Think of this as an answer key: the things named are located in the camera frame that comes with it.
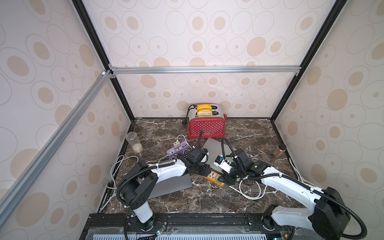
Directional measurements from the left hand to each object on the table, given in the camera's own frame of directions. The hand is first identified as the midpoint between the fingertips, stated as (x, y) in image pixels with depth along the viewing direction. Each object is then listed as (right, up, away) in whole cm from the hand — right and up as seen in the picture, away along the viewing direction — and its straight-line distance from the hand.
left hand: (211, 171), depth 86 cm
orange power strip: (+1, -4, +1) cm, 4 cm away
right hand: (+5, -2, -5) cm, 7 cm away
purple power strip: (-17, +13, +14) cm, 26 cm away
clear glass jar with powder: (-47, +16, +6) cm, 50 cm away
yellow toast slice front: (-3, +35, +10) cm, 36 cm away
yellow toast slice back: (-5, +39, +12) cm, 41 cm away
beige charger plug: (-21, +14, +11) cm, 28 cm away
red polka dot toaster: (+3, +26, +14) cm, 30 cm away
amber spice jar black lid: (+43, +11, +6) cm, 45 cm away
